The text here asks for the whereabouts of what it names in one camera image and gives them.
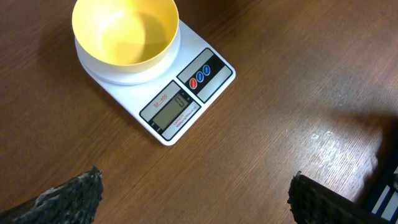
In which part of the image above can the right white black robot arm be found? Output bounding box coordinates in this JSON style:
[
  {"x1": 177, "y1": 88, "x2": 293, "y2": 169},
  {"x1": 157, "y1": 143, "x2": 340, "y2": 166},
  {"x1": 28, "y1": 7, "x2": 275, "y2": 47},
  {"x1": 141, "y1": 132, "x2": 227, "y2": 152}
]
[{"x1": 361, "y1": 119, "x2": 397, "y2": 224}]

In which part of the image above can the white digital kitchen scale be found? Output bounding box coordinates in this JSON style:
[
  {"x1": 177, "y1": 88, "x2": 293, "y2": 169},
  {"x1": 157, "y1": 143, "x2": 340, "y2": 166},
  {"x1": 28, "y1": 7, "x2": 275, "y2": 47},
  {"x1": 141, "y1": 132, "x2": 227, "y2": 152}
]
[{"x1": 75, "y1": 22, "x2": 236, "y2": 146}]

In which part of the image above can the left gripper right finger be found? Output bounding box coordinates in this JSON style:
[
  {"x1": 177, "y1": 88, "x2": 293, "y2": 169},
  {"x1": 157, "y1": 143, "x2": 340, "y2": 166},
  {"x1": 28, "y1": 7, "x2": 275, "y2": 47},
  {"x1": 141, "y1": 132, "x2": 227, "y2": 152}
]
[{"x1": 287, "y1": 172, "x2": 386, "y2": 224}]

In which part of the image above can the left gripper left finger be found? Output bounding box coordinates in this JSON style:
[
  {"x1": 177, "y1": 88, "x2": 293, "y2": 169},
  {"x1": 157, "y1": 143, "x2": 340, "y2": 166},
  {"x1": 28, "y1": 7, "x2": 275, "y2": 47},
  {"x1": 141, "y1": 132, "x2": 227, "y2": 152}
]
[{"x1": 1, "y1": 166, "x2": 104, "y2": 224}]

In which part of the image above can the pale yellow plastic bowl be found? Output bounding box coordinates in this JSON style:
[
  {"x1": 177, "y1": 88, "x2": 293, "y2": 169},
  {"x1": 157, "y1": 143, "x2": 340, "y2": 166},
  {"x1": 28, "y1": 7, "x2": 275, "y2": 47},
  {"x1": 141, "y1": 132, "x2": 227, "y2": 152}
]
[{"x1": 72, "y1": 0, "x2": 180, "y2": 72}]

